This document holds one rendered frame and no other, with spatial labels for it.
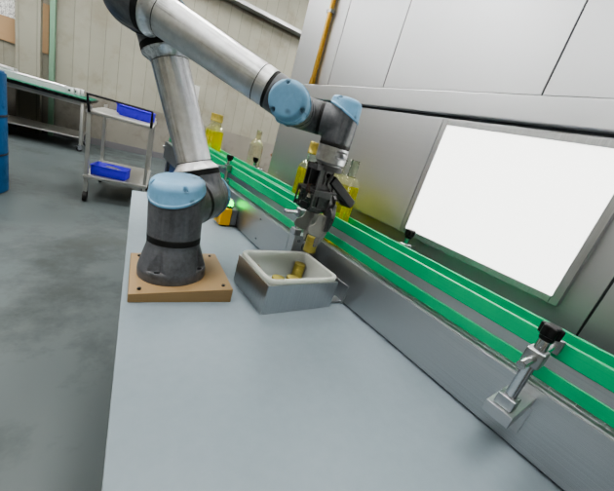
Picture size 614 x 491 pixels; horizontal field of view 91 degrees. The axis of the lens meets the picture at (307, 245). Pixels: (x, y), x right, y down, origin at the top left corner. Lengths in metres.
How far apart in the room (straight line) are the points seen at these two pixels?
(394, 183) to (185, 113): 0.63
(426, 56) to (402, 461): 1.05
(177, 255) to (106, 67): 6.68
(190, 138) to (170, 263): 0.31
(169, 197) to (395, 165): 0.69
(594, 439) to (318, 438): 0.42
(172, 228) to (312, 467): 0.51
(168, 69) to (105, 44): 6.47
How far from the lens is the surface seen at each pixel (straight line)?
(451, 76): 1.08
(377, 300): 0.82
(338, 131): 0.74
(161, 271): 0.75
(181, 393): 0.55
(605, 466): 0.71
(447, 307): 0.74
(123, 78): 7.29
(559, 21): 1.02
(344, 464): 0.53
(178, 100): 0.85
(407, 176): 1.01
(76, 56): 7.35
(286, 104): 0.61
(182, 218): 0.70
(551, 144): 0.88
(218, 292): 0.74
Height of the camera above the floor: 1.15
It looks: 18 degrees down
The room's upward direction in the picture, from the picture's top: 17 degrees clockwise
